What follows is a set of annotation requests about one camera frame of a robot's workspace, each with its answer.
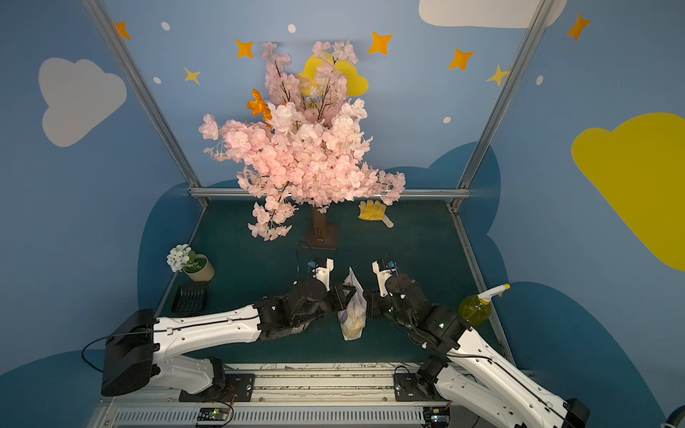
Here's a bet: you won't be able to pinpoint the pink cherry blossom tree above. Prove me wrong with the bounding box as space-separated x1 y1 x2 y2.
198 41 406 241

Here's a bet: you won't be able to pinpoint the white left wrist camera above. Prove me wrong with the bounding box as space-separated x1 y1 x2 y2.
307 258 335 292

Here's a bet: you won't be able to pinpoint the aluminium frame post left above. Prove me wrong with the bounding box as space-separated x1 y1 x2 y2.
82 0 201 189

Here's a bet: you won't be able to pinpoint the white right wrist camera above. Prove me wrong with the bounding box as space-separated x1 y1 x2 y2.
372 258 398 297

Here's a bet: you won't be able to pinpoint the aluminium frame post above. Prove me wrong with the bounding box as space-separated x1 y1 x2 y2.
82 0 201 189
449 0 557 214

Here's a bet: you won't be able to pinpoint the yellow green spray bottle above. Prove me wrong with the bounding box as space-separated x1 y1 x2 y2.
458 284 511 327

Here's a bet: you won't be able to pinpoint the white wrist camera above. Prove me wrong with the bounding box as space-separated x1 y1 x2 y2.
307 258 335 292
372 258 398 297

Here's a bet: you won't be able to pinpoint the brown metal tree base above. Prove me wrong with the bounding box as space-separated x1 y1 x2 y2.
304 222 340 250

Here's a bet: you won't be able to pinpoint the white purple oats bag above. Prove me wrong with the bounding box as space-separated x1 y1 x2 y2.
337 267 367 341

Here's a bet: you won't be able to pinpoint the black plastic scoop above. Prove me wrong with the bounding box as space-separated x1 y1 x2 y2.
171 281 208 317

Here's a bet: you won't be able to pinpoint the aluminium frame post right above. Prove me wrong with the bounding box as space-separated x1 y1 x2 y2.
449 0 557 214

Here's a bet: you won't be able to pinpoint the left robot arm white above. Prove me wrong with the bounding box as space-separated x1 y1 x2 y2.
101 278 358 401

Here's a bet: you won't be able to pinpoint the yellow dotted work glove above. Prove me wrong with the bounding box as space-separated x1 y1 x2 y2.
359 200 394 228

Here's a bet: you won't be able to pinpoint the orange butterfly decoration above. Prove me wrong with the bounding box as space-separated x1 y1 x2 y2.
246 89 272 121

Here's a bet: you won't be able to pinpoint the white flowers in pot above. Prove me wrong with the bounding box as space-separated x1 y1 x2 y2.
166 244 215 282

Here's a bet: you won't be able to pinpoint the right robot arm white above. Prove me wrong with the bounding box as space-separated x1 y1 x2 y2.
366 269 590 428

